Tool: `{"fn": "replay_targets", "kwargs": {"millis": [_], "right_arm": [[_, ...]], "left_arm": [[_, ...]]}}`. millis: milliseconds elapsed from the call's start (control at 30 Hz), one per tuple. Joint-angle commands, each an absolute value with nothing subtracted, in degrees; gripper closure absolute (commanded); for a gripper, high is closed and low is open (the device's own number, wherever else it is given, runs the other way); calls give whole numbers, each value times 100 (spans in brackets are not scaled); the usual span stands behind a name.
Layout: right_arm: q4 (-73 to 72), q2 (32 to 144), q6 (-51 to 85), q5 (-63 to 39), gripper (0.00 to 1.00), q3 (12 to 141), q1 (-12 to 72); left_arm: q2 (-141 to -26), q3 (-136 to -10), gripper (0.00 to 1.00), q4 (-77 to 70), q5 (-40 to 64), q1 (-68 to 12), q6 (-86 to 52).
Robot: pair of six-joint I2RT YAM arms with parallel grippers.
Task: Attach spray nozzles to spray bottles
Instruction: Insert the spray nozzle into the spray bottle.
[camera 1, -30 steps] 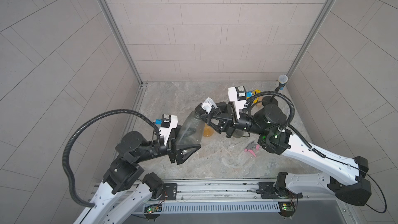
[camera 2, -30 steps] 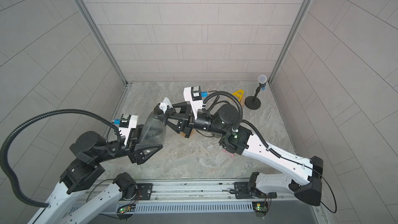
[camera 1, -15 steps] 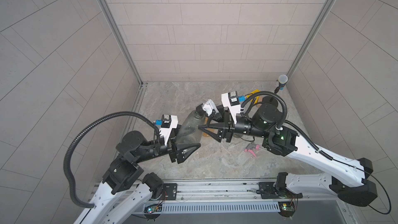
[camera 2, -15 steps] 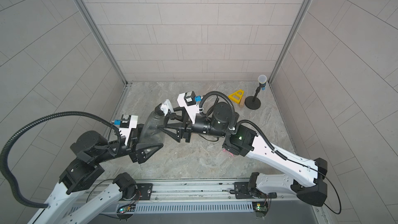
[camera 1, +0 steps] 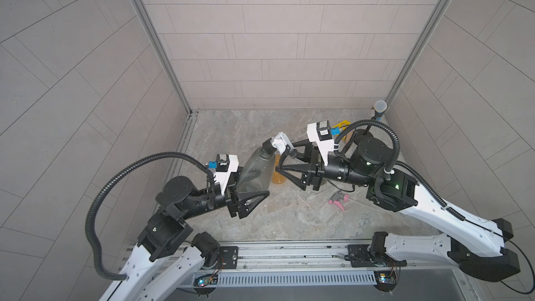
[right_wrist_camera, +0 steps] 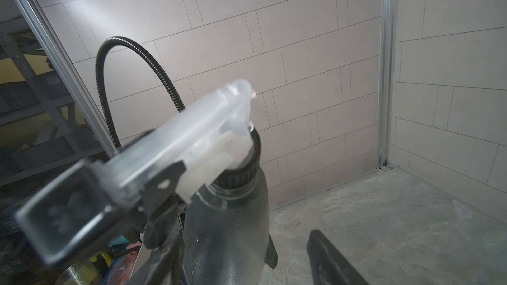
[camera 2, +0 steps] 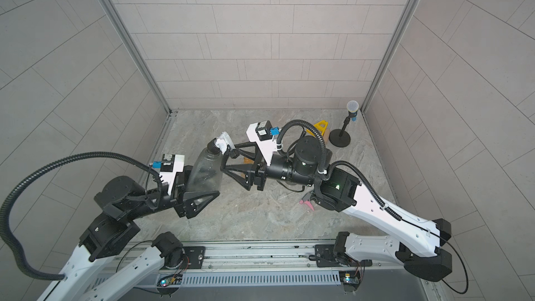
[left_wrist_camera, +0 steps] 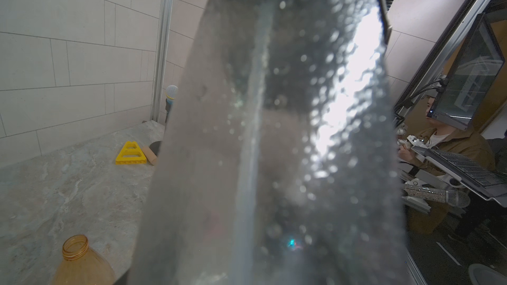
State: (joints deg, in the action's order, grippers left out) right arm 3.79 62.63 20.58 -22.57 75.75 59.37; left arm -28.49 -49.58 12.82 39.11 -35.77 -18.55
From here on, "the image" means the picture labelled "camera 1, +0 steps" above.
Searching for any microphone on black stand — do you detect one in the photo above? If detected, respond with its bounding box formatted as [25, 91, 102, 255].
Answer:
[356, 100, 387, 138]

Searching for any pink grey spray nozzle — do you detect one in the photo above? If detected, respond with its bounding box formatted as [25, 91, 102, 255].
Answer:
[328, 191, 348, 212]

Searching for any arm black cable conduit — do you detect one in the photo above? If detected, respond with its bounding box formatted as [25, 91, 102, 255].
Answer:
[334, 119, 467, 222]
[85, 152, 216, 281]

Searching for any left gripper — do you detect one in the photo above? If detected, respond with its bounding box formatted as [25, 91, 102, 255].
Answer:
[179, 166, 266, 220]

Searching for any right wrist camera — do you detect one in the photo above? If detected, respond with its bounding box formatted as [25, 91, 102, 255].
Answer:
[307, 121, 335, 166]

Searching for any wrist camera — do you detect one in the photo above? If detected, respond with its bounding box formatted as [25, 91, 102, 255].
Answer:
[307, 121, 335, 166]
[208, 154, 239, 196]

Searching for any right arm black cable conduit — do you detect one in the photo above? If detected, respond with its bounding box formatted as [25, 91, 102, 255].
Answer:
[334, 119, 467, 222]

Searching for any black white spray nozzle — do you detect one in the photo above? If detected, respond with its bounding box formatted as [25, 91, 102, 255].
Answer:
[270, 132, 297, 158]

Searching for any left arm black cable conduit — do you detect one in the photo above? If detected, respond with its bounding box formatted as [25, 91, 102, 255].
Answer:
[85, 152, 216, 281]

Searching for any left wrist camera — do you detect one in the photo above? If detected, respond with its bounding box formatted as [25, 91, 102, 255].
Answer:
[208, 154, 239, 196]

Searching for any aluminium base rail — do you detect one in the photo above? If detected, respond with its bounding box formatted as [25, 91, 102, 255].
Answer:
[120, 240, 461, 289]

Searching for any grey bottle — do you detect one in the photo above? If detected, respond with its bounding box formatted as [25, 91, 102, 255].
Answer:
[244, 139, 277, 192]

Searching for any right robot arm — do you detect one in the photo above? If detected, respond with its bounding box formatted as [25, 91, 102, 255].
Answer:
[271, 133, 521, 282]

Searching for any yellow triangle block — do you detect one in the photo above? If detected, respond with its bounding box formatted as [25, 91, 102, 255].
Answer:
[332, 120, 351, 135]

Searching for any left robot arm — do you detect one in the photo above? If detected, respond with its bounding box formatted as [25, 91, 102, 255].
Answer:
[86, 167, 274, 300]

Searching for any orange plastic bottle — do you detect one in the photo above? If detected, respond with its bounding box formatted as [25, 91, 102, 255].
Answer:
[271, 155, 286, 185]

